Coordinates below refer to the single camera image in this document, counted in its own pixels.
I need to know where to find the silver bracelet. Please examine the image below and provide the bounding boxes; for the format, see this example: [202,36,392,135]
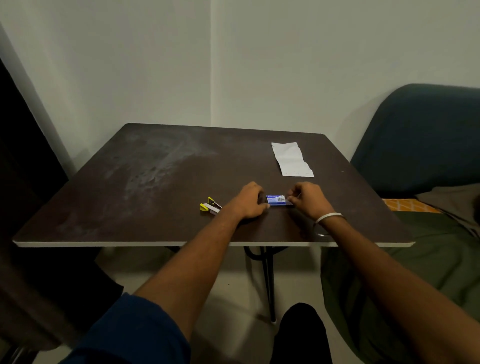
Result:
[314,212,344,226]

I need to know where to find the grey brown cloth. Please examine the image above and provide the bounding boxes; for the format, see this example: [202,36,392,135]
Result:
[415,183,480,239]

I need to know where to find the olive green bedsheet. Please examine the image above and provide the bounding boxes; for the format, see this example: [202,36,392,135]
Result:
[320,211,480,364]

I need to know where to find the person's right hand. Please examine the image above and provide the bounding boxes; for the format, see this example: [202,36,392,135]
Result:
[286,181,335,222]

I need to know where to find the dark blue sofa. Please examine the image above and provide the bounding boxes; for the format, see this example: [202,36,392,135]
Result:
[350,83,480,199]

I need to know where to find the person's right forearm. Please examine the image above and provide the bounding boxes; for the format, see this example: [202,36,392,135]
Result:
[315,214,480,364]

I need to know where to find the person's left forearm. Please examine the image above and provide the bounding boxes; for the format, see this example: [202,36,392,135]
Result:
[133,206,247,340]

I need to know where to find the black metal table leg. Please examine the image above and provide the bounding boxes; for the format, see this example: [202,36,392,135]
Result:
[243,246,290,324]

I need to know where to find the small blue staple box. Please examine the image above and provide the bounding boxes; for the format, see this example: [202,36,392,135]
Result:
[265,194,294,207]

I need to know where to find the orange patterned cloth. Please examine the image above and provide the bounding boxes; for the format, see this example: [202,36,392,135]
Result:
[382,198,443,214]

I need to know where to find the white paper slip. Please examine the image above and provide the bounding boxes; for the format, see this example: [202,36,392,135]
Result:
[271,142,315,178]

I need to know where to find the person's left hand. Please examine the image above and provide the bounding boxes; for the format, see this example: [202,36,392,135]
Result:
[224,181,271,221]

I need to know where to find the person's black trouser leg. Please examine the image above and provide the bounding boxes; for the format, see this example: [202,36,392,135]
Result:
[269,302,333,364]

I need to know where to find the person's blue sleeve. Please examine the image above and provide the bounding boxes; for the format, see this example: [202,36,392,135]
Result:
[59,292,192,364]

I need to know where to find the yellow and black stapler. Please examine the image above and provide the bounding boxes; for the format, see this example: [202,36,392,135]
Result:
[199,196,223,215]

